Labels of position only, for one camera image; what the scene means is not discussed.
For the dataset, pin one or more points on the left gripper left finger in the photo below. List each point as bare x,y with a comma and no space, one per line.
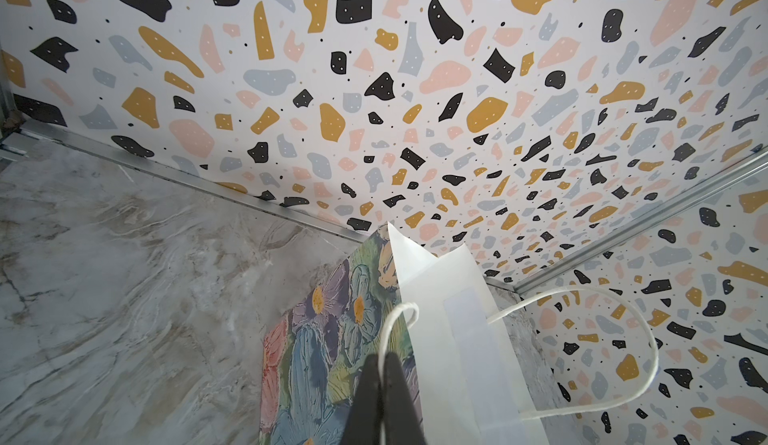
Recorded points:
364,421

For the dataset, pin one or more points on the floral paper bag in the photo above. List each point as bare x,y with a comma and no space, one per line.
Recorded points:
435,313

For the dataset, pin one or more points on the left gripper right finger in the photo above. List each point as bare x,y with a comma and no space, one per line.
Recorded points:
400,424

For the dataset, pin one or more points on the right corner aluminium post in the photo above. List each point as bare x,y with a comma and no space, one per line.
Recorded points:
732,175

